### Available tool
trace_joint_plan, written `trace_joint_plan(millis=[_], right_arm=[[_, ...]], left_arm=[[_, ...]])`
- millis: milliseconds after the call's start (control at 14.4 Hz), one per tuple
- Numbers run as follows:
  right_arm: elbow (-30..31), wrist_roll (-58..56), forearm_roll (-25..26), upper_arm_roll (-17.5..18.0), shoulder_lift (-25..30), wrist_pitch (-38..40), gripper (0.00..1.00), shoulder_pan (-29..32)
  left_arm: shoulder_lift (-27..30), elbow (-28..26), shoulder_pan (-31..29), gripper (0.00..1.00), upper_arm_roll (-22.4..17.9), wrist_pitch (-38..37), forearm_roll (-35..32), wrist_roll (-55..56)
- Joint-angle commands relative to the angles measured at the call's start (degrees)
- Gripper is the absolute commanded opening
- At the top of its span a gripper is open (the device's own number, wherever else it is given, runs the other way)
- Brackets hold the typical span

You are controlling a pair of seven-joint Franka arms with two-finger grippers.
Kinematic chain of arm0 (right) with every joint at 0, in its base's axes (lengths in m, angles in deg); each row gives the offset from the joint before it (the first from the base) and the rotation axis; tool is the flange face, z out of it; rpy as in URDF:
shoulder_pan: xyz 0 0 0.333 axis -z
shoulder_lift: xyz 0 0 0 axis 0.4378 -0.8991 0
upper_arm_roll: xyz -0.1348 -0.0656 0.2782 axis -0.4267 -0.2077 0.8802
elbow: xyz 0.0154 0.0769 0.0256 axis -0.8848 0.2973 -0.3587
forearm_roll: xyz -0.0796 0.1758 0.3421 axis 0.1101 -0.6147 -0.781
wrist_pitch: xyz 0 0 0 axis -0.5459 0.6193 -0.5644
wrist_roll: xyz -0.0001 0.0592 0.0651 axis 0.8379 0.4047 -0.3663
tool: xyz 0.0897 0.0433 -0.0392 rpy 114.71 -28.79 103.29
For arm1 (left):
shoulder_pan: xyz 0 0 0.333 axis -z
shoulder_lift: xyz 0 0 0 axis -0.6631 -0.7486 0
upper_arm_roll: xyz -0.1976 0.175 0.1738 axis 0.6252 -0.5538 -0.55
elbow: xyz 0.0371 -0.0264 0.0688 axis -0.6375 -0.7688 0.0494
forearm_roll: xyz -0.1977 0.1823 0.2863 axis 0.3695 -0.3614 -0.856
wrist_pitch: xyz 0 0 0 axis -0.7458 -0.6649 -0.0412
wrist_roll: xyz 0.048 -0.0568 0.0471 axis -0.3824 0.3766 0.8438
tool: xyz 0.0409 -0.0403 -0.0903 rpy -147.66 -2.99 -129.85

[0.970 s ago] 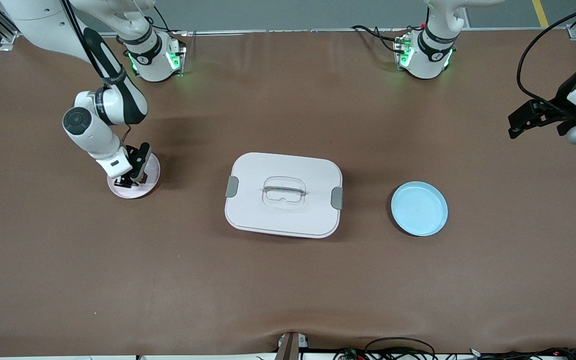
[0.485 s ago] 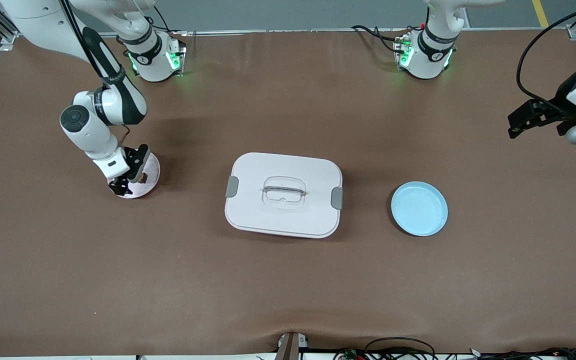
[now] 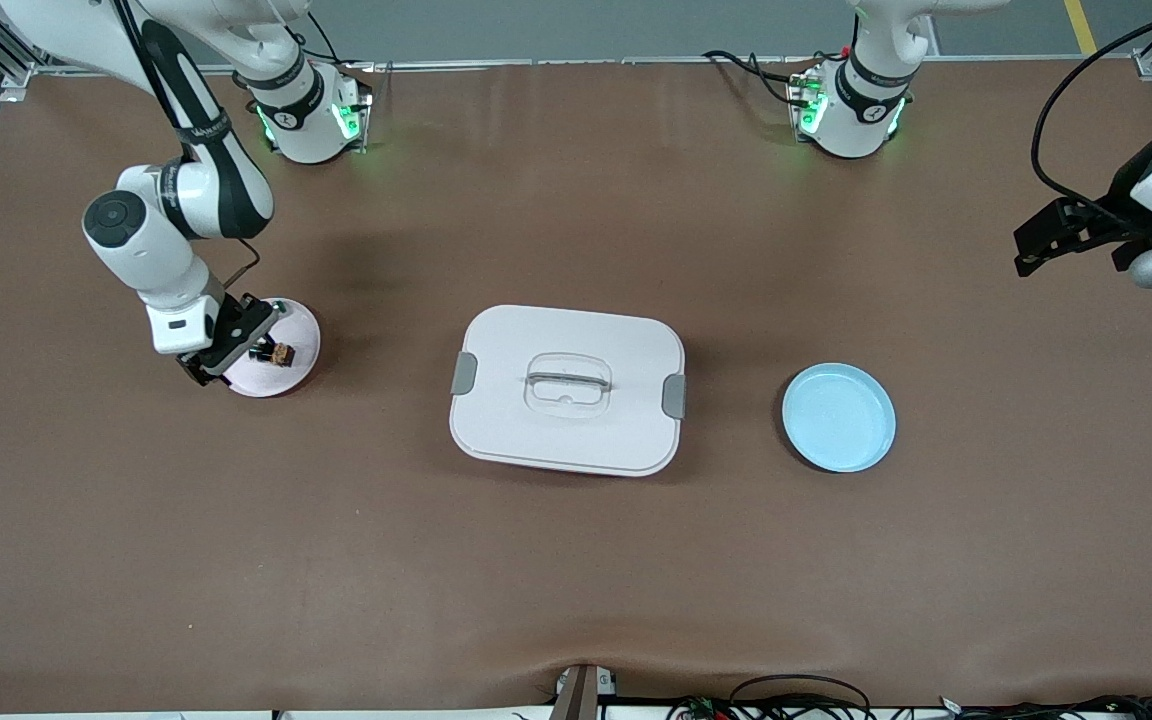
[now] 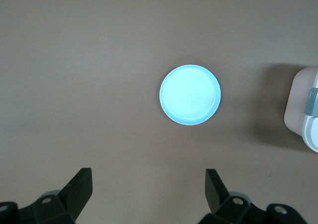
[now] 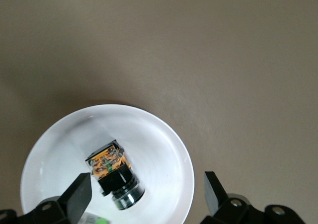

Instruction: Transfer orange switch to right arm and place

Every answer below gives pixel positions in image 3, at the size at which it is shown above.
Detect white lidded box grey latches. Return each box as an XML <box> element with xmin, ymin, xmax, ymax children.
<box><xmin>448</xmin><ymin>304</ymin><xmax>687</xmax><ymax>478</ymax></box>

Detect black arm wrist cable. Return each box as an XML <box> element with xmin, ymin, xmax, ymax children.
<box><xmin>224</xmin><ymin>236</ymin><xmax>263</xmax><ymax>293</ymax></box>
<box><xmin>1030</xmin><ymin>0</ymin><xmax>1152</xmax><ymax>227</ymax></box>

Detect pink round plate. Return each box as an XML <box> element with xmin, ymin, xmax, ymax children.
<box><xmin>223</xmin><ymin>298</ymin><xmax>323</xmax><ymax>399</ymax></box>

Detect black left arm base cable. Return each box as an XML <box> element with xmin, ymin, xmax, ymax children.
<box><xmin>702</xmin><ymin>49</ymin><xmax>843</xmax><ymax>107</ymax></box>

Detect light blue round plate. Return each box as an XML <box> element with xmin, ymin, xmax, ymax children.
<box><xmin>781</xmin><ymin>362</ymin><xmax>897</xmax><ymax>474</ymax></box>

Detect black arm base cable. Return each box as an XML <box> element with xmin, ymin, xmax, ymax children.
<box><xmin>291</xmin><ymin>8</ymin><xmax>349</xmax><ymax>67</ymax></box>
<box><xmin>702</xmin><ymin>49</ymin><xmax>843</xmax><ymax>107</ymax></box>

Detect black looped cable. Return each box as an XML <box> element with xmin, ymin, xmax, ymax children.
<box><xmin>729</xmin><ymin>674</ymin><xmax>874</xmax><ymax>720</ymax></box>

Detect black right arm base cable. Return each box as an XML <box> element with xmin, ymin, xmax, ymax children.
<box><xmin>291</xmin><ymin>8</ymin><xmax>349</xmax><ymax>67</ymax></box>

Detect black cable bundle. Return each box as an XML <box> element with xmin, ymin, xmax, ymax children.
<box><xmin>936</xmin><ymin>693</ymin><xmax>1152</xmax><ymax>720</ymax></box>

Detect brown camera mount post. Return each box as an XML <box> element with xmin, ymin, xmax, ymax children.
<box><xmin>549</xmin><ymin>664</ymin><xmax>619</xmax><ymax>720</ymax></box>

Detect black right arm wrist cable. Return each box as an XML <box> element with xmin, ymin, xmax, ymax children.
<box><xmin>224</xmin><ymin>236</ymin><xmax>263</xmax><ymax>293</ymax></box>

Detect black left arm wrist cable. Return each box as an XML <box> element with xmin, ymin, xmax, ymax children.
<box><xmin>1030</xmin><ymin>0</ymin><xmax>1152</xmax><ymax>227</ymax></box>

